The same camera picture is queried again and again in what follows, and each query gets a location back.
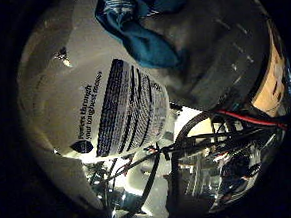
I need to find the white spray bottle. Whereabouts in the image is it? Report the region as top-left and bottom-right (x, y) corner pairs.
(12, 18), (178, 217)

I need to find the teal cloth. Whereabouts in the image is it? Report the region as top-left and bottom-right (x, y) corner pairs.
(93, 0), (202, 74)

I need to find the thick black cable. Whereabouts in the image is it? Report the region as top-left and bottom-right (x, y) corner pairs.
(116, 147), (167, 218)

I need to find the red cable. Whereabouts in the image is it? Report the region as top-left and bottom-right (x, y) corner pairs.
(215, 103), (289, 136)

